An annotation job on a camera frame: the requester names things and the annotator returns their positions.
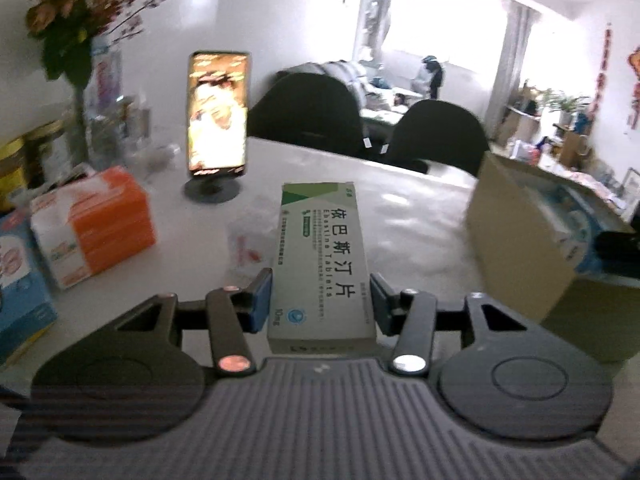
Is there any yellow-lidded jar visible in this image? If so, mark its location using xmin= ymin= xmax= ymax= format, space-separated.
xmin=0 ymin=137 xmax=30 ymax=212

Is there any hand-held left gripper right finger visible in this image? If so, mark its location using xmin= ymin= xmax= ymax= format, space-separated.
xmin=370 ymin=273 xmax=566 ymax=376

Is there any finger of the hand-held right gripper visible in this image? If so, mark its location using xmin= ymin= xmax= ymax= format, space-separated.
xmin=594 ymin=231 xmax=640 ymax=281

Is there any black smartphone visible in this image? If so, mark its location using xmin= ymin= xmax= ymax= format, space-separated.
xmin=186 ymin=51 xmax=252 ymax=177

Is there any dark green chair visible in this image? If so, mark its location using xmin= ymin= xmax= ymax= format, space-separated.
xmin=386 ymin=100 xmax=492 ymax=177
xmin=247 ymin=72 xmax=364 ymax=157

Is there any small framed picture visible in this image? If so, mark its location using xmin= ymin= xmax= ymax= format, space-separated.
xmin=622 ymin=167 xmax=640 ymax=206

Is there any beige cardboard box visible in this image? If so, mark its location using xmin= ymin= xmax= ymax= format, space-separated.
xmin=465 ymin=152 xmax=640 ymax=363

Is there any grey curtain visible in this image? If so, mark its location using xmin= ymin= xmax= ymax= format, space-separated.
xmin=492 ymin=0 xmax=543 ymax=143

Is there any red knot wall ornament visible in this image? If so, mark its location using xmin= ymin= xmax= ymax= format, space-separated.
xmin=627 ymin=47 xmax=640 ymax=131

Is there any round black phone stand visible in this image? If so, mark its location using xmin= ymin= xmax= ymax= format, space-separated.
xmin=183 ymin=167 xmax=244 ymax=204

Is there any red orange flower bouquet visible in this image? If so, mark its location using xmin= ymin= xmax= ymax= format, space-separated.
xmin=24 ymin=0 xmax=168 ymax=86

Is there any clear plastic water bottle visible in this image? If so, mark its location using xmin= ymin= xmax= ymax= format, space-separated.
xmin=91 ymin=37 xmax=125 ymax=111

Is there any small clear bottle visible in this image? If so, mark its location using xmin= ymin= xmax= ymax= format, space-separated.
xmin=120 ymin=95 xmax=152 ymax=148

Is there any orange white tissue pack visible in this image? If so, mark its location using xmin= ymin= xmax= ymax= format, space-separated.
xmin=29 ymin=166 xmax=157 ymax=291

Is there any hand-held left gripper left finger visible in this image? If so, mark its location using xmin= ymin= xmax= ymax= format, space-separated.
xmin=75 ymin=268 xmax=273 ymax=376

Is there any white marble desktop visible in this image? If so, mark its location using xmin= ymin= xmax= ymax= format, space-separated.
xmin=0 ymin=136 xmax=640 ymax=411

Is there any potted green plant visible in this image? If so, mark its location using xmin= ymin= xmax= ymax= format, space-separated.
xmin=537 ymin=87 xmax=591 ymax=128

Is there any white office chair with clothes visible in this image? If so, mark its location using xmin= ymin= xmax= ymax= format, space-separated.
xmin=412 ymin=55 xmax=446 ymax=101

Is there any brown food jar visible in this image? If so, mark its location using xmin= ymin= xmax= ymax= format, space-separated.
xmin=25 ymin=120 xmax=76 ymax=192

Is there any grey sofa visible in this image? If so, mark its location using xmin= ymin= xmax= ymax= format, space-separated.
xmin=277 ymin=60 xmax=401 ymax=121

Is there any red hanging string ornament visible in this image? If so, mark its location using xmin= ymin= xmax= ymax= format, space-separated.
xmin=590 ymin=22 xmax=613 ymax=111

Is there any wooden shelf unit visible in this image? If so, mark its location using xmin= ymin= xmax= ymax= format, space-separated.
xmin=495 ymin=105 xmax=541 ymax=148

